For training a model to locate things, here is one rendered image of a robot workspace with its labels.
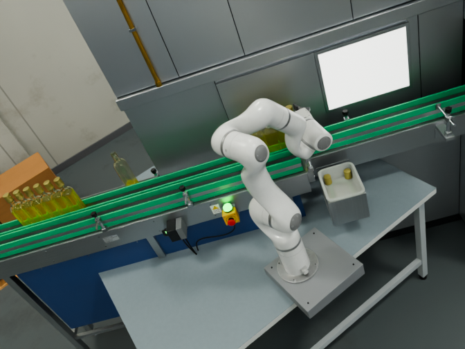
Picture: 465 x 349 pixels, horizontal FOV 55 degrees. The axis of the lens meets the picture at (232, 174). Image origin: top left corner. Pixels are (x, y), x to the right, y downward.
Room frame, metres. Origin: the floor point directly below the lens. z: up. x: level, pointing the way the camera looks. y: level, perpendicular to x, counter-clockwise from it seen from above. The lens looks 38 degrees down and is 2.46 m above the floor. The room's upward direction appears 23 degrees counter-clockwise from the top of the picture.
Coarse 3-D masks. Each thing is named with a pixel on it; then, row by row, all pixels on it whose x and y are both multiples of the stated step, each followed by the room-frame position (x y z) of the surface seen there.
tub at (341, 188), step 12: (324, 168) 1.60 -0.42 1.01; (336, 168) 1.58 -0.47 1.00; (324, 180) 1.58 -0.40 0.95; (336, 180) 1.56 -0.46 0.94; (348, 180) 1.53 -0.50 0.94; (360, 180) 1.43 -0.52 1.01; (324, 192) 1.45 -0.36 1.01; (336, 192) 1.49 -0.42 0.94; (348, 192) 1.46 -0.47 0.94; (360, 192) 1.36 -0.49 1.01
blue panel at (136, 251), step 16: (208, 224) 1.68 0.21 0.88; (224, 224) 1.67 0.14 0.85; (240, 224) 1.66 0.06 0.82; (144, 240) 1.74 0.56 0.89; (160, 240) 1.73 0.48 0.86; (192, 240) 1.70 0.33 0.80; (208, 240) 1.69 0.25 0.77; (96, 256) 1.79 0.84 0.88; (112, 256) 1.78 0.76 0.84; (128, 256) 1.77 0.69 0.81; (144, 256) 1.75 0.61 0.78; (32, 272) 1.86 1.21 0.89; (48, 272) 1.84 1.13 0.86; (64, 272) 1.83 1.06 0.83; (80, 272) 1.82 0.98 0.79; (96, 272) 1.80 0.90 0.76; (32, 288) 1.87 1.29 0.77
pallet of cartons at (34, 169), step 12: (36, 156) 3.46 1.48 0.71; (12, 168) 3.43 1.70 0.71; (24, 168) 3.35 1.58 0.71; (36, 168) 3.27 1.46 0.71; (48, 168) 3.21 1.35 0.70; (0, 180) 3.32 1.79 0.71; (12, 180) 3.24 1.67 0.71; (24, 180) 3.16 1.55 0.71; (36, 180) 3.16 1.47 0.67; (0, 192) 3.14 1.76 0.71; (12, 192) 3.09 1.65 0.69; (36, 192) 3.14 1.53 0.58; (48, 192) 3.17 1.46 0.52; (0, 204) 3.04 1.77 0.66; (0, 216) 3.02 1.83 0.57; (12, 216) 3.05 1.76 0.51; (0, 288) 2.86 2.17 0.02
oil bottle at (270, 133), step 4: (264, 128) 1.74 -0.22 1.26; (268, 128) 1.73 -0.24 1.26; (272, 128) 1.72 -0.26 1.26; (264, 132) 1.73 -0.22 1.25; (268, 132) 1.72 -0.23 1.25; (272, 132) 1.72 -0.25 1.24; (268, 136) 1.72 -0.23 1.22; (272, 136) 1.72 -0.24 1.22; (276, 136) 1.71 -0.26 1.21; (268, 140) 1.72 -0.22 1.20; (272, 140) 1.72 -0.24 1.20; (276, 140) 1.71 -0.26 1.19; (268, 144) 1.72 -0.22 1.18; (272, 144) 1.72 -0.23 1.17; (276, 144) 1.71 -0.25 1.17; (268, 148) 1.73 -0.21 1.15; (272, 148) 1.72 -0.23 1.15; (276, 148) 1.72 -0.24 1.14; (280, 148) 1.72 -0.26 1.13
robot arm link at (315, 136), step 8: (312, 120) 1.51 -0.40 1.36; (312, 128) 1.46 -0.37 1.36; (320, 128) 1.44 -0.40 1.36; (304, 136) 1.47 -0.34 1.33; (312, 136) 1.43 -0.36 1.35; (320, 136) 1.40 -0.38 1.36; (328, 136) 1.40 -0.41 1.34; (312, 144) 1.41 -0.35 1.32; (320, 144) 1.39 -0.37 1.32; (328, 144) 1.40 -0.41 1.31
